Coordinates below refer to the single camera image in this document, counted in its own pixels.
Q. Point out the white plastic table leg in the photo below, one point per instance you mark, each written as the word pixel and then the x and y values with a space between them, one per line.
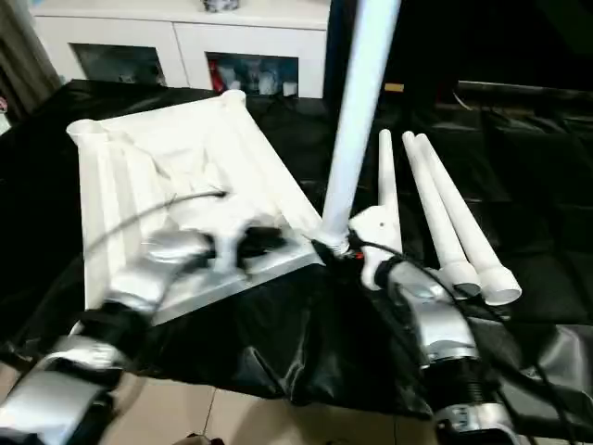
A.
pixel 366 92
pixel 387 171
pixel 463 218
pixel 431 199

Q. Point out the white plastic table top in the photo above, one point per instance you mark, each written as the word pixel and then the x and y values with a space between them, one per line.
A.
pixel 185 139

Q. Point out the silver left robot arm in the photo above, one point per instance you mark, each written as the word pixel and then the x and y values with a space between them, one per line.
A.
pixel 139 278

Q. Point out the black mat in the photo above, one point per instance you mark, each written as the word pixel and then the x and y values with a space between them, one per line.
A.
pixel 278 347

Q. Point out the small gold label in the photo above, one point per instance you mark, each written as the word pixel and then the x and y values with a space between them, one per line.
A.
pixel 394 87

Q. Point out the white glass-door cabinet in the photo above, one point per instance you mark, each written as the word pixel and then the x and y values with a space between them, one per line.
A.
pixel 185 37

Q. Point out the long black bar device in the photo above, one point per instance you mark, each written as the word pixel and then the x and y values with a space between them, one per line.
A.
pixel 523 89

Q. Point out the dark grey bundle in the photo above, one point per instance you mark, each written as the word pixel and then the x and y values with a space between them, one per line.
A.
pixel 221 4

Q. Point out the grey curtain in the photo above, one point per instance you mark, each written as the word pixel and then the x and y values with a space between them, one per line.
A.
pixel 23 55

